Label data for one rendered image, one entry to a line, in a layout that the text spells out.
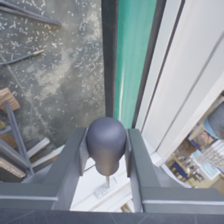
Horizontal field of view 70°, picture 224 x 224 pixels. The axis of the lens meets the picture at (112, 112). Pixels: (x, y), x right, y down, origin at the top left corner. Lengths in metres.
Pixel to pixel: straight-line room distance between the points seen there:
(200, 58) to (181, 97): 0.06
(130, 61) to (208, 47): 0.07
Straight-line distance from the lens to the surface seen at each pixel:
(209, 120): 1.08
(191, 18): 0.19
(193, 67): 0.20
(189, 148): 6.48
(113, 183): 0.32
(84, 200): 0.33
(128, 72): 0.19
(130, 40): 0.17
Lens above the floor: 0.98
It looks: 30 degrees down
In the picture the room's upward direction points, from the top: 141 degrees clockwise
